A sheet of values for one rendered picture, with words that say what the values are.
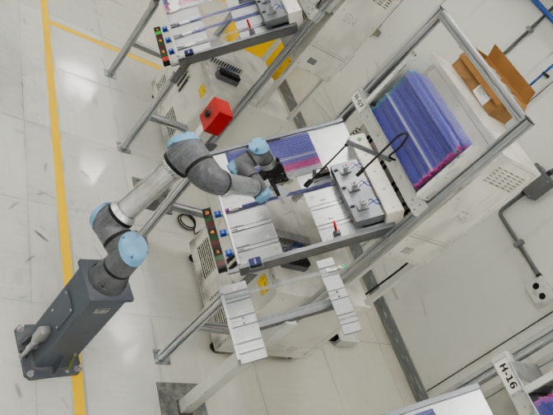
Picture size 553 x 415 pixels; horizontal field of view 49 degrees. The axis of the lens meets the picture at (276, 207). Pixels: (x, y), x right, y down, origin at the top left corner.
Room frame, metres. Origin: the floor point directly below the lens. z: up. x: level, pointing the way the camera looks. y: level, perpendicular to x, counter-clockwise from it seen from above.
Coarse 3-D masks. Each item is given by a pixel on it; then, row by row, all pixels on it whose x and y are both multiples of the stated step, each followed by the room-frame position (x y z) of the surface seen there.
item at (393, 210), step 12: (360, 144) 2.72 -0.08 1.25; (360, 156) 2.65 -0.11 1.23; (372, 156) 2.67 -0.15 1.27; (372, 168) 2.61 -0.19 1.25; (372, 180) 2.55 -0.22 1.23; (384, 180) 2.57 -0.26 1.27; (384, 192) 2.51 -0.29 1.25; (384, 204) 2.45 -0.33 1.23; (396, 204) 2.47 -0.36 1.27; (396, 216) 2.45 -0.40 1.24
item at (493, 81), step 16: (448, 16) 2.89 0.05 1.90; (464, 48) 2.76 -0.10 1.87; (400, 64) 2.80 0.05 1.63; (416, 64) 2.86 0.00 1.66; (432, 64) 2.92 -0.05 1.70; (480, 64) 2.68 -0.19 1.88; (384, 80) 2.80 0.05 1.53; (496, 80) 2.59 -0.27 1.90; (352, 96) 2.91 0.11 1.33; (368, 96) 2.89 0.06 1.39; (512, 96) 2.54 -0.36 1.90; (512, 112) 2.48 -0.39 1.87; (208, 144) 2.59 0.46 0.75; (464, 160) 2.40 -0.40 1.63; (448, 176) 2.41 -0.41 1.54; (416, 192) 2.42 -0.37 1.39; (432, 192) 2.42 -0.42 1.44; (176, 208) 2.63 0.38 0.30; (192, 208) 2.69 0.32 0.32; (288, 240) 2.62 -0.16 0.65; (304, 240) 2.71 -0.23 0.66
